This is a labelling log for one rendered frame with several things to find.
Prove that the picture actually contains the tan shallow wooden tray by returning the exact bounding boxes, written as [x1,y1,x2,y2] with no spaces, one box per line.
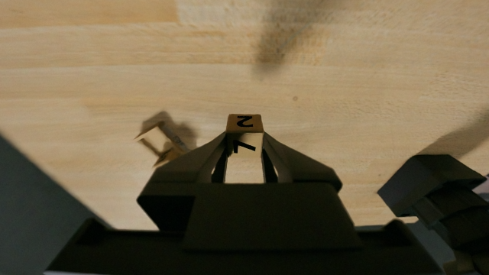
[137,120,192,158]

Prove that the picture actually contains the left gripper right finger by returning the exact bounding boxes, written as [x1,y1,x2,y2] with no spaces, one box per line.
[261,132,343,194]

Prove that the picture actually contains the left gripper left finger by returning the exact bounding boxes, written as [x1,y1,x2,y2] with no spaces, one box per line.
[147,131,228,183]

